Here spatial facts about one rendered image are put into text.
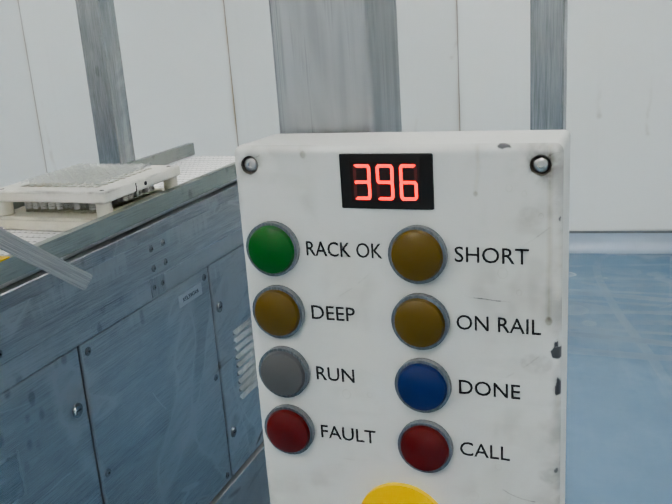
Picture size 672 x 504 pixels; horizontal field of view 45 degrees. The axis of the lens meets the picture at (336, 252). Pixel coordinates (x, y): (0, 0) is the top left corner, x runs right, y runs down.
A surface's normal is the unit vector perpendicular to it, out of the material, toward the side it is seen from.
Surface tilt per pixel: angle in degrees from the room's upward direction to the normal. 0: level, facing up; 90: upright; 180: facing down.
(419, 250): 88
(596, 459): 0
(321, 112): 90
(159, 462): 90
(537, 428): 90
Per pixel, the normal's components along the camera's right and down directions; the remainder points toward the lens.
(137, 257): 0.94, 0.04
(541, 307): -0.35, 0.29
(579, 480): -0.07, -0.96
